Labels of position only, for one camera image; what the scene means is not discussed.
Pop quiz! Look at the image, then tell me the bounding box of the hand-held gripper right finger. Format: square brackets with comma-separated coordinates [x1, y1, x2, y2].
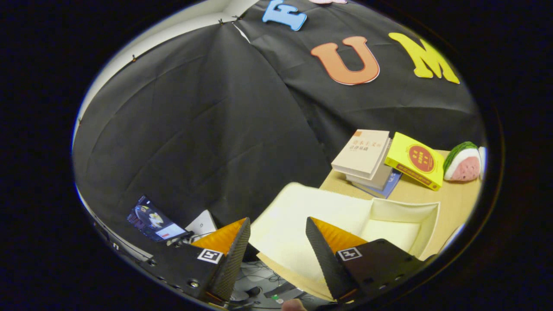
[305, 217, 437, 303]

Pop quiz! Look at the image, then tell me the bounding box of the white paper card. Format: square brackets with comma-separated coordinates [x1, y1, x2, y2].
[185, 210, 219, 239]

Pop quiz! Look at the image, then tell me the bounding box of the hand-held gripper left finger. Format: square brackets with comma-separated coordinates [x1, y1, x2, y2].
[140, 217, 251, 303]

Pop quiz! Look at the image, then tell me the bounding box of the watermelon slice plush toy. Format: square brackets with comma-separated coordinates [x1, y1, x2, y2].
[443, 142, 482, 182]

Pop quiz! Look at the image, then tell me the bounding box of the blue book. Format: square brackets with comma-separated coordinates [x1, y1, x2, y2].
[352, 170, 403, 200]

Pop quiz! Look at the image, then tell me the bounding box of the yellow book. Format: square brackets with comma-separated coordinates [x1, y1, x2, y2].
[385, 132, 445, 191]

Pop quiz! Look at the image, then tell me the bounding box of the grey-beige book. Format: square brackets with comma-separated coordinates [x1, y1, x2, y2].
[346, 158, 394, 191]

